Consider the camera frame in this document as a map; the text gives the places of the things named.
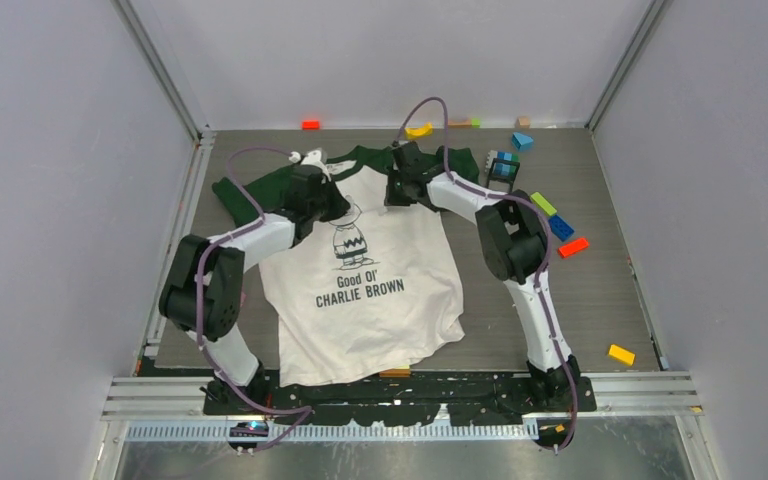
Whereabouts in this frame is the white and green t-shirt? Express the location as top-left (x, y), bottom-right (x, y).
top-left (211, 144), bottom-right (481, 388)

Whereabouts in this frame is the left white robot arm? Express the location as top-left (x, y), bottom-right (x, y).
top-left (158, 148), bottom-right (349, 414)

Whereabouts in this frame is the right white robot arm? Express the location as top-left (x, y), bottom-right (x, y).
top-left (385, 140), bottom-right (580, 411)

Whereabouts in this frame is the black brooch box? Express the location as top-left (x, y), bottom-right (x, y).
top-left (484, 158), bottom-right (520, 193)

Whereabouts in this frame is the yellow arch block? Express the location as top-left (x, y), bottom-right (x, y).
top-left (404, 122), bottom-right (434, 141)

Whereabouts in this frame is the brown and green block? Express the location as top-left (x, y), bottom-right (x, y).
top-left (447, 118), bottom-right (481, 128)

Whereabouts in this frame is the light blue wedge block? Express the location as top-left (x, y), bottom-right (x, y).
top-left (511, 132), bottom-right (534, 152)

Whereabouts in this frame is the lime green brick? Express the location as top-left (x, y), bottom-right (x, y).
top-left (530, 192), bottom-right (557, 217)

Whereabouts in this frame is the blue brick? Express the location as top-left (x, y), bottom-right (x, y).
top-left (548, 214), bottom-right (575, 243)

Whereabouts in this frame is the orange red brick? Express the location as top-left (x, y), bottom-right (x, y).
top-left (558, 237), bottom-right (590, 258)

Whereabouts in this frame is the orange yellow block stack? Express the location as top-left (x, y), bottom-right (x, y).
top-left (379, 367), bottom-right (411, 378)

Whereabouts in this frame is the yellow brick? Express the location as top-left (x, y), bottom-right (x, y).
top-left (607, 344), bottom-right (636, 366)

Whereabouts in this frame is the red block at wall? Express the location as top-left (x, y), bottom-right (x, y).
top-left (301, 120), bottom-right (321, 130)

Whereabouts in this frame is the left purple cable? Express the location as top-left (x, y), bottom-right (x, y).
top-left (195, 146), bottom-right (316, 454)

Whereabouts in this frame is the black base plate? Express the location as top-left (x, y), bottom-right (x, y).
top-left (201, 368), bottom-right (597, 429)

